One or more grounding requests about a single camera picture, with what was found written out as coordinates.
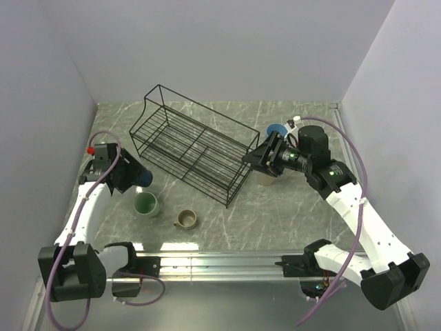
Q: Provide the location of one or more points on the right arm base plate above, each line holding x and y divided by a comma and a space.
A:
294, 266

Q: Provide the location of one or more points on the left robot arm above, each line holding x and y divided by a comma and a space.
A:
71, 269

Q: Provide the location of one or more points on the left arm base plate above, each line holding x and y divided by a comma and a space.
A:
145, 265

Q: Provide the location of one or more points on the blue plastic tumbler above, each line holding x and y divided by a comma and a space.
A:
276, 127

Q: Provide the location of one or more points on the aluminium mounting rail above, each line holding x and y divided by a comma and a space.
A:
232, 266

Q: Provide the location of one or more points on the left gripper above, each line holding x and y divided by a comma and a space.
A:
134, 167

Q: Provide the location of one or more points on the dark blue glazed mug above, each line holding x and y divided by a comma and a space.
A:
144, 179

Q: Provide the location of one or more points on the green tumbler left side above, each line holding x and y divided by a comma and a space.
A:
146, 204

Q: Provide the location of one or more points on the aluminium side rail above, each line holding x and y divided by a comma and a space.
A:
336, 118

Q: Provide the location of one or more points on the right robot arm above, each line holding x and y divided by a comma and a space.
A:
390, 271

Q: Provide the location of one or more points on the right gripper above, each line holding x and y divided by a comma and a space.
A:
259, 156

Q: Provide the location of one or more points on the beige plastic tumbler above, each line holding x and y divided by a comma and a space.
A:
265, 179

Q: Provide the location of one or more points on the black wire dish rack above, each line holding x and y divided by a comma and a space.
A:
194, 143

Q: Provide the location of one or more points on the beige ceramic mug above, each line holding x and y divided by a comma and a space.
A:
186, 220

